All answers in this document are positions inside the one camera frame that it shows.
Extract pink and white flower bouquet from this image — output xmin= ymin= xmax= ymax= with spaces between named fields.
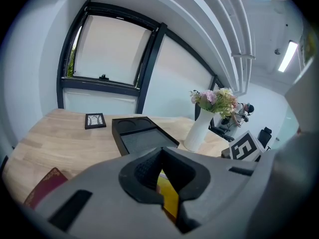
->
xmin=189 ymin=87 xmax=240 ymax=120

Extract black office chair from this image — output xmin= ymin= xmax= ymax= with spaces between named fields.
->
xmin=257 ymin=126 xmax=273 ymax=151

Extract black tray container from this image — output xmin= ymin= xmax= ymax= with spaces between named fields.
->
xmin=111 ymin=117 xmax=180 ymax=157

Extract white ceiling pipes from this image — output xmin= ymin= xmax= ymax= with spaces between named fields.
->
xmin=185 ymin=0 xmax=257 ymax=96

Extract yellow-handled scissors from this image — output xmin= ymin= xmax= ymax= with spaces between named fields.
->
xmin=156 ymin=169 xmax=180 ymax=226

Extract black picture frame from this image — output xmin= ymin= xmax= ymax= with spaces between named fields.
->
xmin=84 ymin=113 xmax=107 ymax=130

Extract white ribbed vase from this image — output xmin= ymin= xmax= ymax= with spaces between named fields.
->
xmin=183 ymin=108 xmax=216 ymax=152

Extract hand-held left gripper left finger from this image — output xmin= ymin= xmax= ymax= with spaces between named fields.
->
xmin=34 ymin=147 xmax=184 ymax=239

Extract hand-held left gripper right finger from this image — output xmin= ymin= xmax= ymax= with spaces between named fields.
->
xmin=161 ymin=147 xmax=290 ymax=235

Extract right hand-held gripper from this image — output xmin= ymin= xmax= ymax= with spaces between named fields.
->
xmin=221 ymin=130 xmax=267 ymax=162

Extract black window frame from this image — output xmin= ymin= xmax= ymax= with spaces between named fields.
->
xmin=56 ymin=0 xmax=226 ymax=110

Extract maroon book with gold print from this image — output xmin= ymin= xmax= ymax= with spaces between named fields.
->
xmin=23 ymin=167 xmax=69 ymax=210

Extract ceiling tube light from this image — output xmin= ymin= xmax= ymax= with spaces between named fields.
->
xmin=277 ymin=40 xmax=299 ymax=73

